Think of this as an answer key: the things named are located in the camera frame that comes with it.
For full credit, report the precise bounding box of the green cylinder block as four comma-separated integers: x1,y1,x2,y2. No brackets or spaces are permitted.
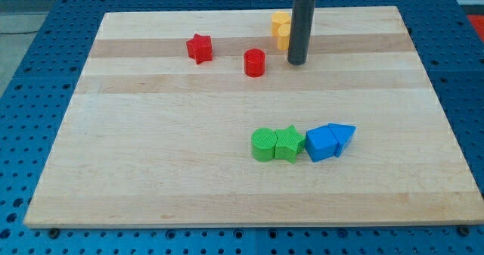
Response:
251,128,278,162

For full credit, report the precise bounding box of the blue triangle block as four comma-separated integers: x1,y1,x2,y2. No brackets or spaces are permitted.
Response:
328,123,357,157

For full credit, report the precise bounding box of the wooden board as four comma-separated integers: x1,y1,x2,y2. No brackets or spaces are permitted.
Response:
24,6,483,229

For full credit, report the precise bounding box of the yellow hexagon block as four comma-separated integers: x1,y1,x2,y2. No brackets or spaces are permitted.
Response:
271,11,291,36

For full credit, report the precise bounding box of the yellow cylinder block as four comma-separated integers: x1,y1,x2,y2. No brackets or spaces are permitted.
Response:
277,23,290,51

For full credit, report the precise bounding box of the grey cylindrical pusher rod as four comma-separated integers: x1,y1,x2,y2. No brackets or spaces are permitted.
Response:
287,0,315,66

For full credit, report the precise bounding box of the blue cube block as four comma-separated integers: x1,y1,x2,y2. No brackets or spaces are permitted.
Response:
305,126,338,162

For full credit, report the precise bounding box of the green star block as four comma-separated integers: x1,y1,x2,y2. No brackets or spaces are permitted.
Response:
275,125,306,163

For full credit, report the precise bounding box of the red star block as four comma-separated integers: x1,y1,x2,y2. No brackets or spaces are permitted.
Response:
186,33,213,64

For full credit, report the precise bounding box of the red cylinder block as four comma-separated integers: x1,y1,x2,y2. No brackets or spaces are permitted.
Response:
244,48,265,78

